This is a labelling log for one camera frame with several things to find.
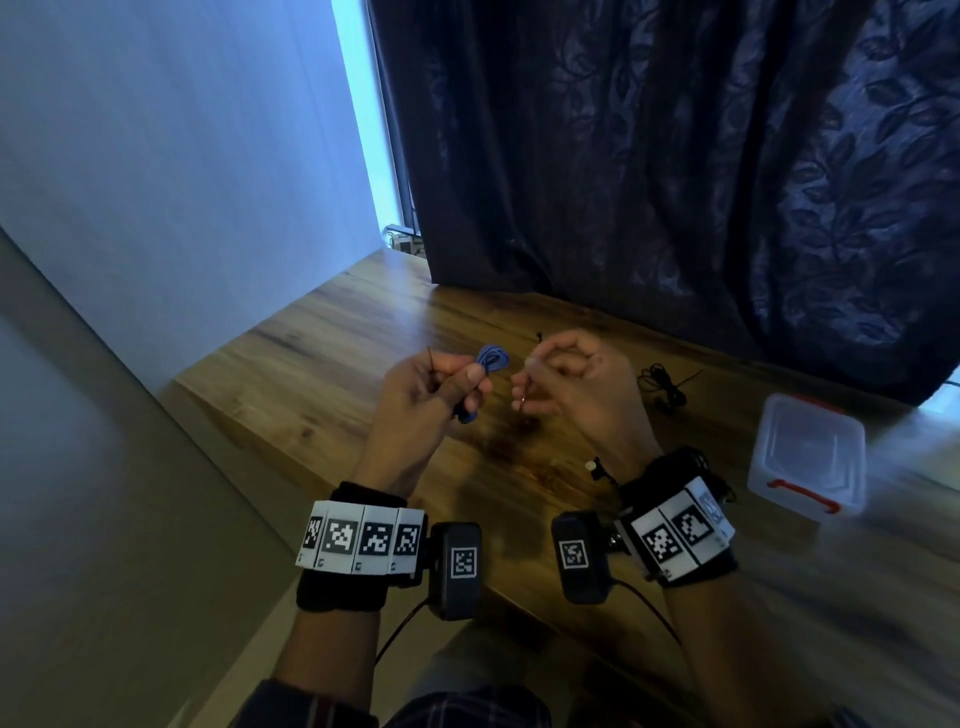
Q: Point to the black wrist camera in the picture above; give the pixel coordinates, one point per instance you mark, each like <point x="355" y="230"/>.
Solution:
<point x="457" y="570"/>
<point x="581" y="559"/>

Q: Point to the right wristband with marker tags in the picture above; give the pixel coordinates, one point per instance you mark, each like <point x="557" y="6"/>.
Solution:
<point x="679" y="536"/>

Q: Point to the dark leaf-patterned curtain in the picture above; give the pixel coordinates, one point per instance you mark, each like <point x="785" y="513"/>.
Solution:
<point x="690" y="172"/>

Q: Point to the wristband with marker tags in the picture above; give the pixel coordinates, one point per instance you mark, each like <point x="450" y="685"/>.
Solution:
<point x="679" y="536"/>
<point x="360" y="540"/>

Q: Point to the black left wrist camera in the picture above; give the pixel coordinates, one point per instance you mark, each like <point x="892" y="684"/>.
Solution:
<point x="457" y="570"/>

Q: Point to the left wristband with marker tags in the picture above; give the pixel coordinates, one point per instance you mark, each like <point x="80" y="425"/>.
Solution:
<point x="360" y="540"/>

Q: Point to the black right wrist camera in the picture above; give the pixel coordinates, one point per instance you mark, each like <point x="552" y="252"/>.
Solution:
<point x="581" y="559"/>

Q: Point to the person's left hand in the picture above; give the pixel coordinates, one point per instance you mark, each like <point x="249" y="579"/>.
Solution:
<point x="409" y="420"/>

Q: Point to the person's left forearm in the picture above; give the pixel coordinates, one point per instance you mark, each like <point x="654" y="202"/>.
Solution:
<point x="326" y="652"/>

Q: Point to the white window frame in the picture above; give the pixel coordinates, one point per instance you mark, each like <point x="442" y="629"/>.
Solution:
<point x="371" y="105"/>
<point x="949" y="394"/>

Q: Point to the person's right forearm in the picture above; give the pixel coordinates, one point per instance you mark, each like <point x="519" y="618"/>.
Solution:
<point x="727" y="652"/>

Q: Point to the person's right hand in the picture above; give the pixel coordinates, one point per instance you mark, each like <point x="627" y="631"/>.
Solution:
<point x="600" y="405"/>

